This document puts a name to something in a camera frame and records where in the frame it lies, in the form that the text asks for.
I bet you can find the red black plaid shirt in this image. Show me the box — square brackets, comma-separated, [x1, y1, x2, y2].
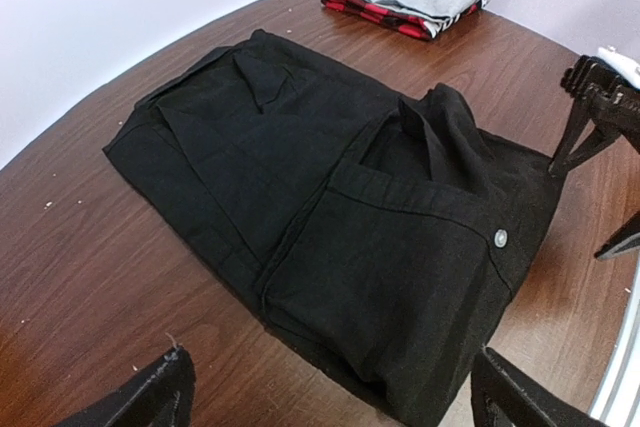
[321, 0, 438, 41]

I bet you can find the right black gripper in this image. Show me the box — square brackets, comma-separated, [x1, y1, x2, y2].
[549, 55, 640, 260]

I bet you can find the front aluminium rail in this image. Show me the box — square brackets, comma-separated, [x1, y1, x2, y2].
[589, 271, 640, 427]

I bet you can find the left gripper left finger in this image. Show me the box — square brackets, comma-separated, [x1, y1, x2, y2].
[57, 345, 196, 427]

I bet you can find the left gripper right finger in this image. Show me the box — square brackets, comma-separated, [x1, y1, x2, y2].
[471, 347, 603, 427]

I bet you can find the black long sleeve shirt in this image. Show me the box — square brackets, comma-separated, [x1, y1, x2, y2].
[105, 30, 564, 426]

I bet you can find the black printed folded shirt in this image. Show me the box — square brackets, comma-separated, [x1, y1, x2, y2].
[420, 0, 491, 39]

